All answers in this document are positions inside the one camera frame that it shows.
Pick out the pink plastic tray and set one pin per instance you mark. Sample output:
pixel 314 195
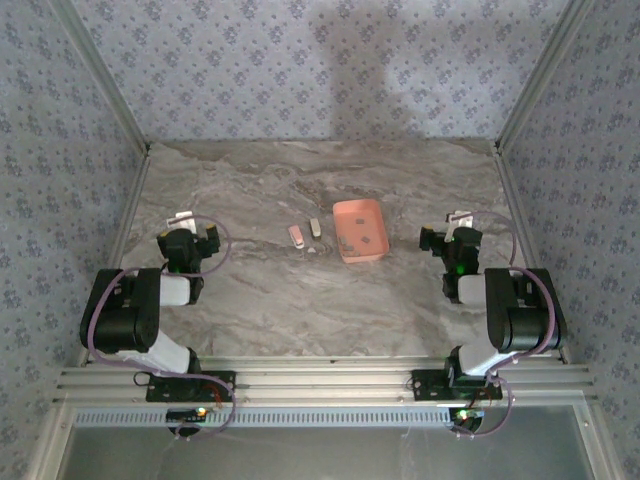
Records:
pixel 372 227

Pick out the small white USB stick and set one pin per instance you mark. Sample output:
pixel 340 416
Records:
pixel 296 236

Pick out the small silver USB stick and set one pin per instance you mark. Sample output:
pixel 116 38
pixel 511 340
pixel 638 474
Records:
pixel 315 228

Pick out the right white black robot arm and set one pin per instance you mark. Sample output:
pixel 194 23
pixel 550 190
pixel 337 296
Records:
pixel 472 291

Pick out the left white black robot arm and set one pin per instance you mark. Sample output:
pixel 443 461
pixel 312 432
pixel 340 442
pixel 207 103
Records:
pixel 175 291

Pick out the grey metal sheet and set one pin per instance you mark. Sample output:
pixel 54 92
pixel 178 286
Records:
pixel 325 455

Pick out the aluminium table side rail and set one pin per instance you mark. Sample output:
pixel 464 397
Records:
pixel 527 250
pixel 122 240

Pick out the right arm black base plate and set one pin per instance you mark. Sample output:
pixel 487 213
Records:
pixel 425 385

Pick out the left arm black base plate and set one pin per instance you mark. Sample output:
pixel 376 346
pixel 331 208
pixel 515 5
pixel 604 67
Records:
pixel 222 385

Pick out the aluminium mounting rail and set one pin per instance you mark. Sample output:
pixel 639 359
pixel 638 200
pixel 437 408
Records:
pixel 325 380

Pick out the aluminium frame post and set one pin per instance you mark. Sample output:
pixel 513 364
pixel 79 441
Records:
pixel 540 75
pixel 105 75

